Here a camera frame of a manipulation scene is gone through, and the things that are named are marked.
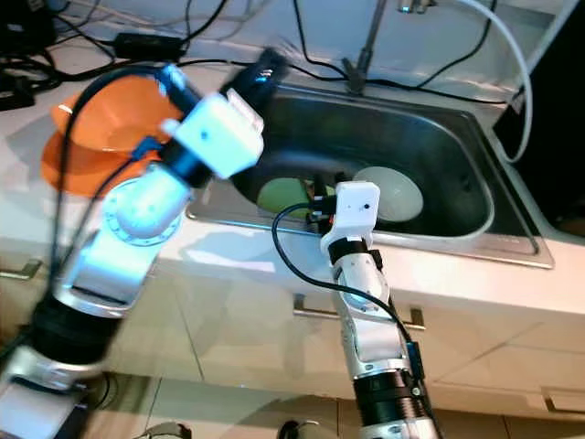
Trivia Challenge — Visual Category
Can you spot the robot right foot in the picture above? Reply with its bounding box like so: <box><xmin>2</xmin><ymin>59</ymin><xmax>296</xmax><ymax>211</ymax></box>
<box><xmin>279</xmin><ymin>419</ymin><xmax>339</xmax><ymax>439</ymax></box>

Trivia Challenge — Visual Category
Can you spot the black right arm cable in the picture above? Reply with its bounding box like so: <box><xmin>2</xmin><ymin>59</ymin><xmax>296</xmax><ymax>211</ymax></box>
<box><xmin>272</xmin><ymin>203</ymin><xmax>426</xmax><ymax>380</ymax></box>

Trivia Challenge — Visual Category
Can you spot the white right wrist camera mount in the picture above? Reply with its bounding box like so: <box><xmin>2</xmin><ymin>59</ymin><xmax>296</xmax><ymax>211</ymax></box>
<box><xmin>320</xmin><ymin>181</ymin><xmax>383</xmax><ymax>243</ymax></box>

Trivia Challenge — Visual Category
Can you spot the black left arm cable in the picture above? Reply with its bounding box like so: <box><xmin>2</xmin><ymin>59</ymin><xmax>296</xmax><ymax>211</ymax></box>
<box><xmin>55</xmin><ymin>64</ymin><xmax>193</xmax><ymax>275</ymax></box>

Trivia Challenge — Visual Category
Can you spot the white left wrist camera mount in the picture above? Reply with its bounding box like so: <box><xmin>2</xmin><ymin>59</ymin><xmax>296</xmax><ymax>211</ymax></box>
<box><xmin>174</xmin><ymin>91</ymin><xmax>266</xmax><ymax>179</ymax></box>

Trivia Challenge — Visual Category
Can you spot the white hose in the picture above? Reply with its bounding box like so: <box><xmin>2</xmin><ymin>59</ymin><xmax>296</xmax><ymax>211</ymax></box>
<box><xmin>457</xmin><ymin>0</ymin><xmax>533</xmax><ymax>164</ymax></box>

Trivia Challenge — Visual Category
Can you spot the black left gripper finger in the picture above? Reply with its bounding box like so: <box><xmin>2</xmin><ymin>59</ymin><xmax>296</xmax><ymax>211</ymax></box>
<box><xmin>247</xmin><ymin>57</ymin><xmax>289</xmax><ymax>94</ymax></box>
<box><xmin>235</xmin><ymin>48</ymin><xmax>280</xmax><ymax>83</ymax></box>

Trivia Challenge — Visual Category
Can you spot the orange plastic bowl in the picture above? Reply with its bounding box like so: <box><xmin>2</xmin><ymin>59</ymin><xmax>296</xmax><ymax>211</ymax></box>
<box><xmin>52</xmin><ymin>75</ymin><xmax>184</xmax><ymax>155</ymax></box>

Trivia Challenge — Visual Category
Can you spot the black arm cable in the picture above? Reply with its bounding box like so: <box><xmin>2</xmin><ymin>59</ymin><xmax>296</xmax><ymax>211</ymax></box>
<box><xmin>55</xmin><ymin>64</ymin><xmax>193</xmax><ymax>275</ymax></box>
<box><xmin>272</xmin><ymin>203</ymin><xmax>426</xmax><ymax>380</ymax></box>

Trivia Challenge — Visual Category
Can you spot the stainless steel sink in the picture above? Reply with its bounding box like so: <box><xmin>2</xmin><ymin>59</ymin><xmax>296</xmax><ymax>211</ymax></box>
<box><xmin>187</xmin><ymin>82</ymin><xmax>554</xmax><ymax>268</ymax></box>

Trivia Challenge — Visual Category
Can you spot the silver drawer handle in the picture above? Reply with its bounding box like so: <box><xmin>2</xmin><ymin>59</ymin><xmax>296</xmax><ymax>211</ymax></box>
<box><xmin>541</xmin><ymin>389</ymin><xmax>585</xmax><ymax>414</ymax></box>
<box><xmin>0</xmin><ymin>261</ymin><xmax>28</xmax><ymax>280</ymax></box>
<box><xmin>292</xmin><ymin>294</ymin><xmax>426</xmax><ymax>330</ymax></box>

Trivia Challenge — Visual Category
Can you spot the black power adapter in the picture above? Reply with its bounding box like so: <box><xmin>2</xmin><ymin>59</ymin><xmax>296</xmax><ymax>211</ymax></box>
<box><xmin>114</xmin><ymin>32</ymin><xmax>179</xmax><ymax>63</ymax></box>

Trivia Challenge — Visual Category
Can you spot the orange plastic plate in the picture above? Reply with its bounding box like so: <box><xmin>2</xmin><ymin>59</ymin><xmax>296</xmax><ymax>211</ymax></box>
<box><xmin>41</xmin><ymin>128</ymin><xmax>147</xmax><ymax>195</ymax></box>

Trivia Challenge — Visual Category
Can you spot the white kitchen cabinet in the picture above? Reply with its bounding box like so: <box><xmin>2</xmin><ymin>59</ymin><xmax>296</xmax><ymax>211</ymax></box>
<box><xmin>0</xmin><ymin>247</ymin><xmax>585</xmax><ymax>422</ymax></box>

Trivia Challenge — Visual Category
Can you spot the black power strip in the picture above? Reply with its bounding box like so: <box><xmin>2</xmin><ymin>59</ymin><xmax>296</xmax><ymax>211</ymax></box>
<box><xmin>0</xmin><ymin>69</ymin><xmax>37</xmax><ymax>111</ymax></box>

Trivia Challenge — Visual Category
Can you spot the black wall cable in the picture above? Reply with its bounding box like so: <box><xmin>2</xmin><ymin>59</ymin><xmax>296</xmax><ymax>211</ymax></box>
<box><xmin>416</xmin><ymin>0</ymin><xmax>490</xmax><ymax>90</ymax></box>
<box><xmin>292</xmin><ymin>0</ymin><xmax>348</xmax><ymax>70</ymax></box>

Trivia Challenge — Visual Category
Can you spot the dark metal faucet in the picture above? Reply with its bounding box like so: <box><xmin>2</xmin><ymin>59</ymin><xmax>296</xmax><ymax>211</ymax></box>
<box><xmin>343</xmin><ymin>0</ymin><xmax>389</xmax><ymax>92</ymax></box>

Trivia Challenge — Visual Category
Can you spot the black counter cable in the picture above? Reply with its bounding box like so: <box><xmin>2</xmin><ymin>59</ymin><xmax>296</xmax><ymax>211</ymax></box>
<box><xmin>178</xmin><ymin>57</ymin><xmax>504</xmax><ymax>103</ymax></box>

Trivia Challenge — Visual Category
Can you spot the green plate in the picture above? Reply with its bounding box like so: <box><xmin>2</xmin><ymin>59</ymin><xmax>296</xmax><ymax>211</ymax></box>
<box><xmin>256</xmin><ymin>177</ymin><xmax>316</xmax><ymax>216</ymax></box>

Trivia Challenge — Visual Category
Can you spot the white bowl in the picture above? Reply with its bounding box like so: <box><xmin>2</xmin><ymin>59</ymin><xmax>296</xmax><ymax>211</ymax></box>
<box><xmin>352</xmin><ymin>166</ymin><xmax>424</xmax><ymax>223</ymax></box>

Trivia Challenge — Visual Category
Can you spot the black box device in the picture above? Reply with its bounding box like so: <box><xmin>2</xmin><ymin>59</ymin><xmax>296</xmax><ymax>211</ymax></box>
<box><xmin>0</xmin><ymin>0</ymin><xmax>56</xmax><ymax>51</ymax></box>

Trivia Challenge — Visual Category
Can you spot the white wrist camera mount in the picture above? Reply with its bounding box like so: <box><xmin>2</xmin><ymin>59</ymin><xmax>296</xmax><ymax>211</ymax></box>
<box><xmin>320</xmin><ymin>181</ymin><xmax>383</xmax><ymax>243</ymax></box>
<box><xmin>174</xmin><ymin>91</ymin><xmax>266</xmax><ymax>179</ymax></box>

